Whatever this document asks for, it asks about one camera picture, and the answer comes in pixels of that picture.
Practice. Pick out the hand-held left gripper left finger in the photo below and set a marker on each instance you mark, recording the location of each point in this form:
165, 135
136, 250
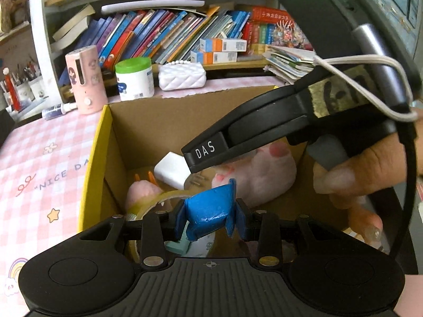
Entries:
180, 221

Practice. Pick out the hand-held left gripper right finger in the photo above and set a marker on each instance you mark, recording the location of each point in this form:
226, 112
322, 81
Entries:
236, 224

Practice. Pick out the clear packing tape roll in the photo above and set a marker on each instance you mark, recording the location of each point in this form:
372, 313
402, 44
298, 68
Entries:
148, 204

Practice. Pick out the pink plush chick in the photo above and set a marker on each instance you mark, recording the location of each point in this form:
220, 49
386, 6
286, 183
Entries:
142, 193

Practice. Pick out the pink plush pig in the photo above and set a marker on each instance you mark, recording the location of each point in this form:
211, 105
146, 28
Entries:
264, 175

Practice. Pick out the white charger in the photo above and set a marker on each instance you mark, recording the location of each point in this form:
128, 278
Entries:
170, 168

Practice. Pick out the yellow cardboard box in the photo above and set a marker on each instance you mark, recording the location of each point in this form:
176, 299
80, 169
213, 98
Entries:
138, 132

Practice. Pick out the person's right hand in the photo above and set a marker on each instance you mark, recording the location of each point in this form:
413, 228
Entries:
370, 168

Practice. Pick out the stack of papers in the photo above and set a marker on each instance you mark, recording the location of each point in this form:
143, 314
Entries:
287, 64

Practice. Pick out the orange blue medicine box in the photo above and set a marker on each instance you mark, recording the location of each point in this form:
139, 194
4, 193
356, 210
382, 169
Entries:
214, 57
223, 45

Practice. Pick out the white quilted small purse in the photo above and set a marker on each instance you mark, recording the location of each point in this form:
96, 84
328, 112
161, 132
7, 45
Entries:
183, 77

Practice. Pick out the colourful paper craft bundle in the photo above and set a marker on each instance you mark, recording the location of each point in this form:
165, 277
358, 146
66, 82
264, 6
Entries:
292, 34

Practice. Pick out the red boxed book set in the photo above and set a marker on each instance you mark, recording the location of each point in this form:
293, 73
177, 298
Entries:
271, 16

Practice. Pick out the white jar green lid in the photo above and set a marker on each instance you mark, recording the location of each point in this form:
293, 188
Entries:
135, 82

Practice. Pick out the row of colourful books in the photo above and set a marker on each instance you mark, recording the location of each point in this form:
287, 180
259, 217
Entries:
148, 36

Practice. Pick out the small spray bottle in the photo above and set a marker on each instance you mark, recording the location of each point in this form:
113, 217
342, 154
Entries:
56, 111

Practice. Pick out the pink humidifier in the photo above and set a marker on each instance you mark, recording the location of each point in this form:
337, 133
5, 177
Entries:
86, 82

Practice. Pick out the person's pink garment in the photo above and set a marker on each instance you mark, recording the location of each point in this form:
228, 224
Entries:
415, 297

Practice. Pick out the thick cream-paged book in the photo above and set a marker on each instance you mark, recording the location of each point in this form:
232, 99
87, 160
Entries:
74, 19
62, 44

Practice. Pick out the bunch of pens and brushes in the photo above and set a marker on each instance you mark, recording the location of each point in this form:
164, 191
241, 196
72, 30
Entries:
28, 71

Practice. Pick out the white wooden bookshelf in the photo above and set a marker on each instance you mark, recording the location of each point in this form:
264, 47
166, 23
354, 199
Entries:
44, 39

